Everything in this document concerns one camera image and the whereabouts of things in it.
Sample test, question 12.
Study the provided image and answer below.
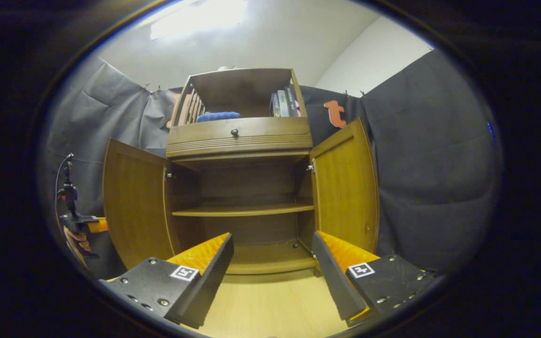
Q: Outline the wooden double-door shoe cabinet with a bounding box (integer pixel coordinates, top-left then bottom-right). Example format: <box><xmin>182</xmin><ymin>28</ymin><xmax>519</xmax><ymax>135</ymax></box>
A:
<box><xmin>165</xmin><ymin>68</ymin><xmax>318</xmax><ymax>276</ymax></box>

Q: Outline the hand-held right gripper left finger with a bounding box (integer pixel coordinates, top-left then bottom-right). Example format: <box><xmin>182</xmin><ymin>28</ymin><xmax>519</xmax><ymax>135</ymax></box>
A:
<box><xmin>98</xmin><ymin>232</ymin><xmax>234</xmax><ymax>330</ymax></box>

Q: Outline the blue folded towel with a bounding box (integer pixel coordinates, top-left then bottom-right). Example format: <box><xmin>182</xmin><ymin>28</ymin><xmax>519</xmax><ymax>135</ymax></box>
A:
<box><xmin>196</xmin><ymin>112</ymin><xmax>242</xmax><ymax>123</ymax></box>

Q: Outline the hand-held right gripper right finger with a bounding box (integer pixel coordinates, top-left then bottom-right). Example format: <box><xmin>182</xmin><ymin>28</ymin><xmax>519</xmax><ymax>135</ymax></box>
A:
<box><xmin>312</xmin><ymin>230</ymin><xmax>441</xmax><ymax>325</ymax></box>

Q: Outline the wooden cabinet drawer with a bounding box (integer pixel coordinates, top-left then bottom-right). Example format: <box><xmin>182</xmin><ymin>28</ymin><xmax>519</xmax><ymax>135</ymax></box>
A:
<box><xmin>167</xmin><ymin>116</ymin><xmax>312</xmax><ymax>145</ymax></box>

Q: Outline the wooden inner shelf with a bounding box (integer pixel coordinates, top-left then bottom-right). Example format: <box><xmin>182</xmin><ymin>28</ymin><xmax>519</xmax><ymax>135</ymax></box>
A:
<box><xmin>172</xmin><ymin>202</ymin><xmax>315</xmax><ymax>218</ymax></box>

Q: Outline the black backdrop cloth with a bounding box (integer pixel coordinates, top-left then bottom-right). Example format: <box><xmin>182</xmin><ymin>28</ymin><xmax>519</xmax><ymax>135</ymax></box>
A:
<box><xmin>38</xmin><ymin>49</ymin><xmax>504</xmax><ymax>280</ymax></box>

